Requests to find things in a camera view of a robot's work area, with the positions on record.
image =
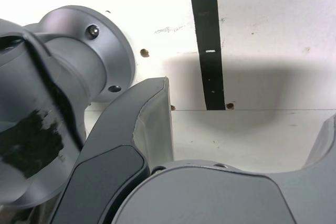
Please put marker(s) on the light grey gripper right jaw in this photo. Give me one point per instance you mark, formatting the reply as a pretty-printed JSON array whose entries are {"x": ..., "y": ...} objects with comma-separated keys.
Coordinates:
[{"x": 210, "y": 197}]

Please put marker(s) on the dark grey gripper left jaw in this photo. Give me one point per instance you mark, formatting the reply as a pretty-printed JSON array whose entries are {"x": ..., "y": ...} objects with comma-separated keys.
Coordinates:
[{"x": 113, "y": 134}]

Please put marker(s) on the black tape strip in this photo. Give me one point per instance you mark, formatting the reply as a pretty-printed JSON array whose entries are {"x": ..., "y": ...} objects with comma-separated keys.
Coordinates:
[{"x": 208, "y": 37}]

